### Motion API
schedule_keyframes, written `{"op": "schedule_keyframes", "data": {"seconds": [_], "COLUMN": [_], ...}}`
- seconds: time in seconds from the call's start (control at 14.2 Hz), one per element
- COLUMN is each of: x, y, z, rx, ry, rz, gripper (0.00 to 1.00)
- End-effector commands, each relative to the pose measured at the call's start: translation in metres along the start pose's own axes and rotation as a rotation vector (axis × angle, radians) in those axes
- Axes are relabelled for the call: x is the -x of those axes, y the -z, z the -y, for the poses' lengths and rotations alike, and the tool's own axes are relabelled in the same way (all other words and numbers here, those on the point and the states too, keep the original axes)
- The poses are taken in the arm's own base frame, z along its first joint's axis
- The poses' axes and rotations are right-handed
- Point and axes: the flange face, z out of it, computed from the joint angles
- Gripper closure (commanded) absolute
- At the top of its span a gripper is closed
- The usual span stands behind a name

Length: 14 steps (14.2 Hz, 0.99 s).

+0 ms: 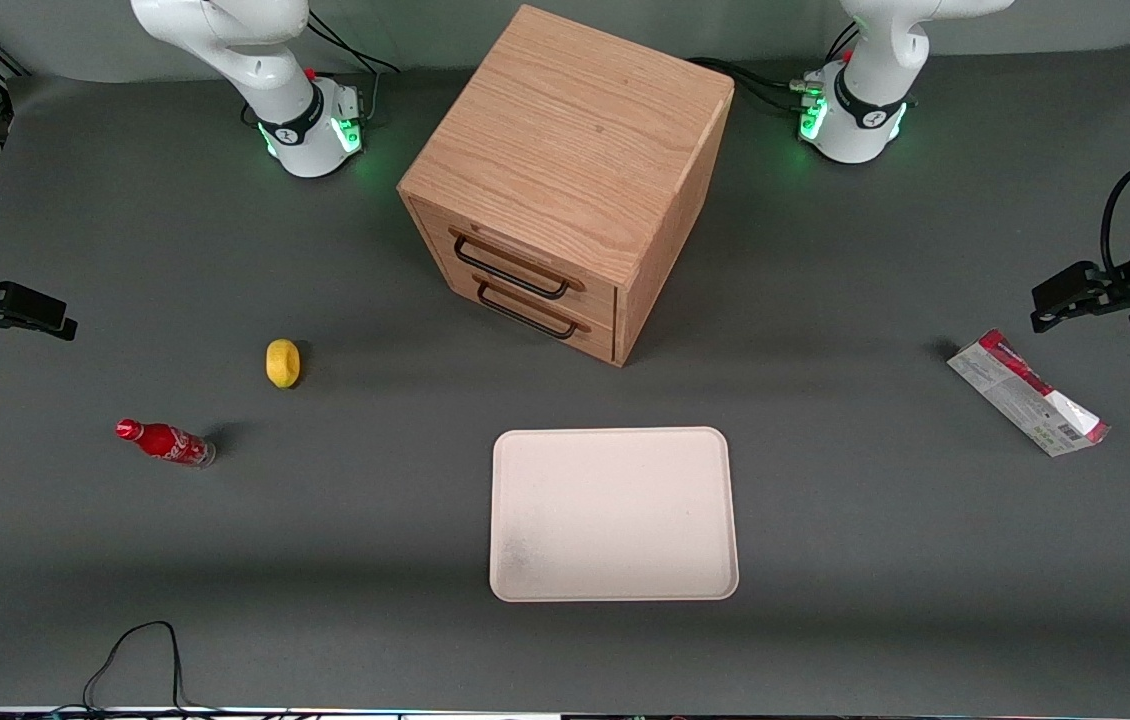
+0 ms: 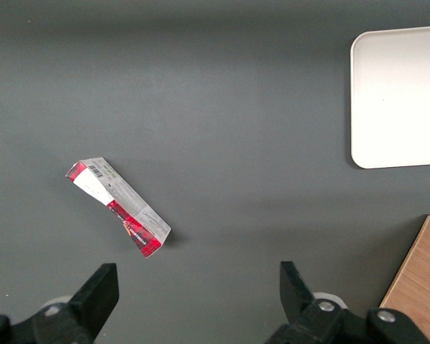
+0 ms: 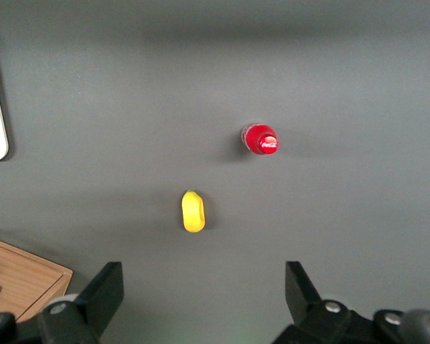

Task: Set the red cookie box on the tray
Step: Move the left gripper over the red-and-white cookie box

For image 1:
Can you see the red cookie box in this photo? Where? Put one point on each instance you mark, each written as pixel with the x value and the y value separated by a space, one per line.
pixel 1020 395

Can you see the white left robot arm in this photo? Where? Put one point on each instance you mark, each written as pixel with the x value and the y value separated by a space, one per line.
pixel 875 60

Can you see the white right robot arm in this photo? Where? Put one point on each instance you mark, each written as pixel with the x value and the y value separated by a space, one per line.
pixel 255 70

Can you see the cream plastic tray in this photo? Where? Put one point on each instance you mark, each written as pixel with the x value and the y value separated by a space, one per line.
pixel 605 520

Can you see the red cola bottle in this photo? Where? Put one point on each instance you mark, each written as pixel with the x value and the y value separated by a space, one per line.
pixel 165 441

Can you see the yellow lemon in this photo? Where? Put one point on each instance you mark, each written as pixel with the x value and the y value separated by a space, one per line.
pixel 282 363

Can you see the oak wooden drawer front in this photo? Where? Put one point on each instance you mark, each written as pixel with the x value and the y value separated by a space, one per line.
pixel 597 338
pixel 595 295

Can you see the oak wooden drawer cabinet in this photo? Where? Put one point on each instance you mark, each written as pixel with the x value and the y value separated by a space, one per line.
pixel 575 130

